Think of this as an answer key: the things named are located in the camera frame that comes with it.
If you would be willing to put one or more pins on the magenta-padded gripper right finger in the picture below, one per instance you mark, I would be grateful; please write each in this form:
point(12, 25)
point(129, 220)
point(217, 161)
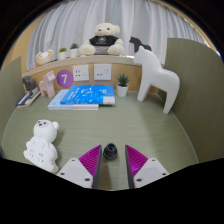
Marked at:
point(151, 171)

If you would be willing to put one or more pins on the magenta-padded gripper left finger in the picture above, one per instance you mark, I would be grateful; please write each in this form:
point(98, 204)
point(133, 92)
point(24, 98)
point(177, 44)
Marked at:
point(71, 171)

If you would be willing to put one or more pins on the white bear-shaped power strip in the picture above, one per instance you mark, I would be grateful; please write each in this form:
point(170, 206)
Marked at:
point(41, 146)

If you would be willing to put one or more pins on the light blue book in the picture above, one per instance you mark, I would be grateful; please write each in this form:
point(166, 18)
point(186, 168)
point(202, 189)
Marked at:
point(56, 103)

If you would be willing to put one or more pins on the bright blue book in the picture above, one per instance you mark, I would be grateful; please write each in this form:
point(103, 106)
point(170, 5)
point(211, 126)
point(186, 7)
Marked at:
point(88, 94)

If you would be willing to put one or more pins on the dark blue book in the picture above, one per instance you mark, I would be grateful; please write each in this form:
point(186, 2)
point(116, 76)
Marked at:
point(26, 99)

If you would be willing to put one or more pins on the green partition panel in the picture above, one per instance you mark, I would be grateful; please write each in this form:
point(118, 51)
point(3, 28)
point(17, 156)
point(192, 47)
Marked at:
point(10, 100)
point(200, 100)

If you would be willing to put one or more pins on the spiky potted plant, white pot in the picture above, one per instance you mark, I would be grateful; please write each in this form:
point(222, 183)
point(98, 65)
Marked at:
point(122, 90)

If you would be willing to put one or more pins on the pink horse figure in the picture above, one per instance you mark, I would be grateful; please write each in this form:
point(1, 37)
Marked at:
point(47, 85)

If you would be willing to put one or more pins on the purple round number disc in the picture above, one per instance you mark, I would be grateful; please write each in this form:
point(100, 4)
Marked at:
point(64, 78)

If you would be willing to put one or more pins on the large white horse figure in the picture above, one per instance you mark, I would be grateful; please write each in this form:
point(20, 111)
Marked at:
point(156, 76)

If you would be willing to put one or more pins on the dark grey horse figure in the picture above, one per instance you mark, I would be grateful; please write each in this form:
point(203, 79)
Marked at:
point(29, 83)

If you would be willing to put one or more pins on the light wooden ledge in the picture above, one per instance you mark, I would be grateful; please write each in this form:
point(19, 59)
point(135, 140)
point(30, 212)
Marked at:
point(83, 60)

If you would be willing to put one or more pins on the small potted plant, white pot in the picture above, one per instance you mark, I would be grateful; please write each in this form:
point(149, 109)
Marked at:
point(62, 55)
point(74, 52)

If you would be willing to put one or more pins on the small black horse figure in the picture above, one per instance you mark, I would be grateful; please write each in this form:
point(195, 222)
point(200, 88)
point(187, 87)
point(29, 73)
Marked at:
point(137, 43)

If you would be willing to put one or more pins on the cream teddy bear, black shirt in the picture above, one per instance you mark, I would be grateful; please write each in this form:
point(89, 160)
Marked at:
point(103, 31)

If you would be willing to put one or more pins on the white pleated curtain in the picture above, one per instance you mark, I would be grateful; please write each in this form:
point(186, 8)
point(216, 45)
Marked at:
point(146, 20)

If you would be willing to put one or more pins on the white wall socket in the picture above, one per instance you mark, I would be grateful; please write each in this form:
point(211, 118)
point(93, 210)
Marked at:
point(81, 72)
point(102, 72)

